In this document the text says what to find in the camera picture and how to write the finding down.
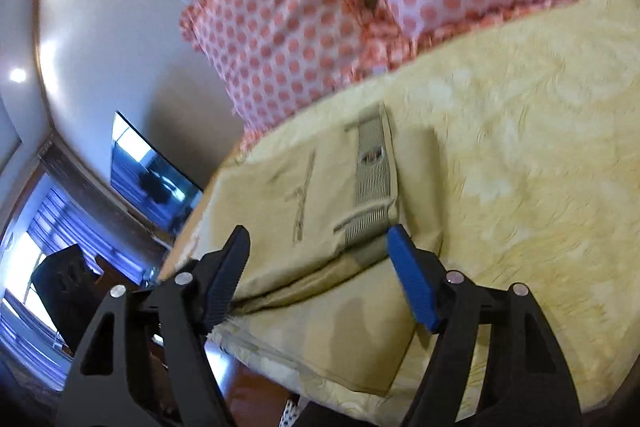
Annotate wall-mounted television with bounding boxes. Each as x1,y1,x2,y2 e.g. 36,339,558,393
110,111,203,234

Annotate black chair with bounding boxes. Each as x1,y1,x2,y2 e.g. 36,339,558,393
30,244,103,353

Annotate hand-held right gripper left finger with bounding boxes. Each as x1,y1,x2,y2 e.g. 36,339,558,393
56,225,251,427

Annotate yellow patterned bedspread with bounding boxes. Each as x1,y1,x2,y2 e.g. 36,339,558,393
159,0,640,414

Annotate blue curtain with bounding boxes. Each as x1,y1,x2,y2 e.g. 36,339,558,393
0,184,143,378

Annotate beige pants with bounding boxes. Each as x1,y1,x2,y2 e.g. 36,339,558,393
207,103,446,398

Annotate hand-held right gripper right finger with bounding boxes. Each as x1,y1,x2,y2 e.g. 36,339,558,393
387,224,583,427

